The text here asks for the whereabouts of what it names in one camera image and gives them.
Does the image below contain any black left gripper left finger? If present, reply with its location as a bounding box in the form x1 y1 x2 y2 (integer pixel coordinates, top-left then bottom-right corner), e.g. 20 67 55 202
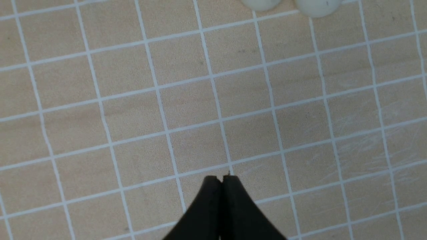
163 176 222 240

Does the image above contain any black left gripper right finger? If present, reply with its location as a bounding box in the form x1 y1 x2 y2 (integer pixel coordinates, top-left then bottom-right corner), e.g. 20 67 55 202
220 175 286 240

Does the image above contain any white ping-pong ball with logo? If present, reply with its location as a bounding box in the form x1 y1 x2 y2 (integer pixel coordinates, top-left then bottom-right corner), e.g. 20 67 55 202
295 0 342 18

